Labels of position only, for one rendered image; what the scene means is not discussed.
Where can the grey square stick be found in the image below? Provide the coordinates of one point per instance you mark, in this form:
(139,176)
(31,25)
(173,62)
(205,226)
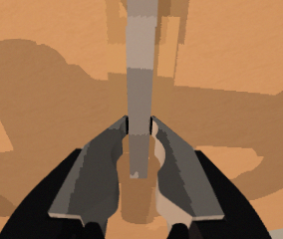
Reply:
(142,12)
(140,52)

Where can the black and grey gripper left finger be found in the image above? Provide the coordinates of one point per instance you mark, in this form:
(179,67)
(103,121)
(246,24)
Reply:
(83,188)

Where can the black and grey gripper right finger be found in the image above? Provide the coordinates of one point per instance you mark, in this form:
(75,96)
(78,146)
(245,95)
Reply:
(191,190)

